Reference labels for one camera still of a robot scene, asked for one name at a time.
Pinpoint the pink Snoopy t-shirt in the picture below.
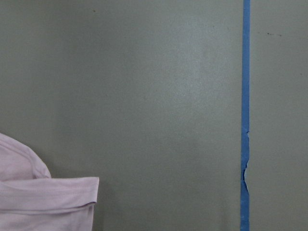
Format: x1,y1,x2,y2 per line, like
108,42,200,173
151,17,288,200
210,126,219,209
0,134,99,231

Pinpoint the blue tape grid line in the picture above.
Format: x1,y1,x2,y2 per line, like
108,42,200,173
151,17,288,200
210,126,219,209
240,0,251,231

